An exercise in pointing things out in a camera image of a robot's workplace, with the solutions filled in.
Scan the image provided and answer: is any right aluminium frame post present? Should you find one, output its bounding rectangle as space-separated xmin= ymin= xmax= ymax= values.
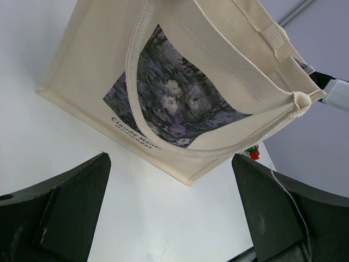
xmin=277 ymin=0 xmax=316 ymax=28

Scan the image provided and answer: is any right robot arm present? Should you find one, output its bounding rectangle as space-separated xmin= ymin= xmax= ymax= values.
xmin=310 ymin=72 xmax=348 ymax=112

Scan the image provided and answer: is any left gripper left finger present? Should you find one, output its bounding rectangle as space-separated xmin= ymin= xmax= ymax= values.
xmin=1 ymin=152 xmax=111 ymax=261

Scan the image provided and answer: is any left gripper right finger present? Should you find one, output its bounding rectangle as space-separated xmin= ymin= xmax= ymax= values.
xmin=232 ymin=154 xmax=348 ymax=261

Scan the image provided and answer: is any beige canvas tote bag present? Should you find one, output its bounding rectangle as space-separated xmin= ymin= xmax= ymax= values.
xmin=37 ymin=1 xmax=324 ymax=185

